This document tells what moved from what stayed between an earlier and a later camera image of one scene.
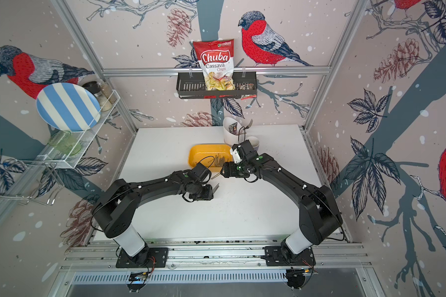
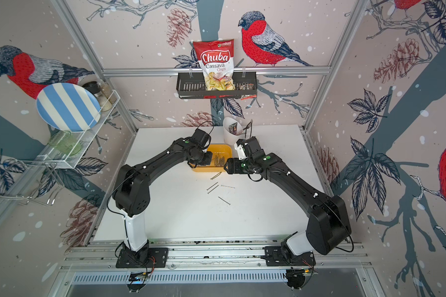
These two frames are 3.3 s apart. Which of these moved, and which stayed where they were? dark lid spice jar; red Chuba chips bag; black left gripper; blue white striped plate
Moved: black left gripper
Stayed: red Chuba chips bag; dark lid spice jar; blue white striped plate
